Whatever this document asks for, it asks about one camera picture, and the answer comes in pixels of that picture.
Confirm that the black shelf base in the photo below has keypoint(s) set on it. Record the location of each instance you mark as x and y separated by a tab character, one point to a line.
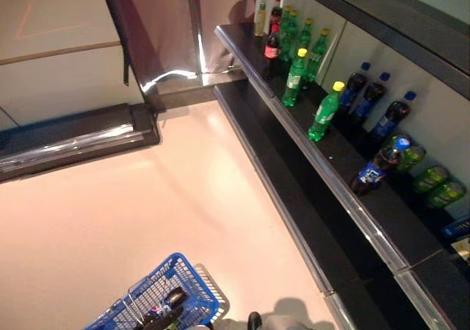
293	205

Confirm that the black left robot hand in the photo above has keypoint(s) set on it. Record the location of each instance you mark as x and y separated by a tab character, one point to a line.
158	320

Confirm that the Pepsi bottle round logo label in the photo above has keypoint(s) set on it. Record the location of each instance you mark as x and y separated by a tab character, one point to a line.
175	296

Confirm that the yellow tea bottle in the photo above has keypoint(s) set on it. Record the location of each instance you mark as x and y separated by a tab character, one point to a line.
260	21

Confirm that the black shelf board clear rail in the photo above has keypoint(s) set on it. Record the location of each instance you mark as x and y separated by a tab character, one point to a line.
385	212
385	25

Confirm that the Pepsi bottle square print label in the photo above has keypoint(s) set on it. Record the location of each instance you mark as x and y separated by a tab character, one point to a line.
371	173

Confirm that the reflective metal end panel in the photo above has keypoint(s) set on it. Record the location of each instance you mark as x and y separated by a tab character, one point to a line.
158	25

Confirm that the green Sprite bottle yellow cap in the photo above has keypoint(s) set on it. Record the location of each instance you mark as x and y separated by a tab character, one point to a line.
304	36
293	80
317	54
283	28
293	32
323	117

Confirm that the black right robot foot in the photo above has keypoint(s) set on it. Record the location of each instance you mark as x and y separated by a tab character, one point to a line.
254	320

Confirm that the low black shelf unit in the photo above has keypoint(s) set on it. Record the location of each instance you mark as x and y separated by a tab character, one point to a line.
73	131

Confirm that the blue plastic shopping basket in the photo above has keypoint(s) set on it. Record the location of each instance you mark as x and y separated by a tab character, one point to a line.
158	289

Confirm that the grey right robot leg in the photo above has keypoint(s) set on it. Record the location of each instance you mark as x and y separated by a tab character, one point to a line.
275	324

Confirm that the Coca-Cola bottle red cap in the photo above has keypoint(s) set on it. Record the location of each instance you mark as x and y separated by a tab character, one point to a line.
275	15
272	49

